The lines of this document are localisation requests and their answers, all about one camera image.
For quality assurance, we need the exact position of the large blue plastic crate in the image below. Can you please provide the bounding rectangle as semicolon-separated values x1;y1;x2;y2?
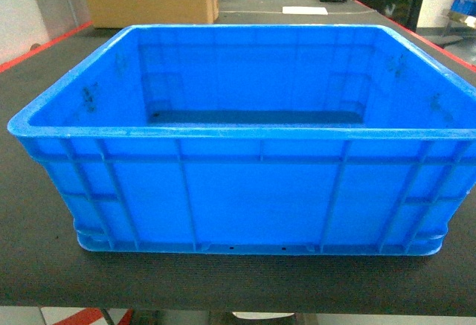
7;25;475;256

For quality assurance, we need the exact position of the white flat paper sheet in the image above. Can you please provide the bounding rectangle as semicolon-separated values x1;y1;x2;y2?
282;6;328;16

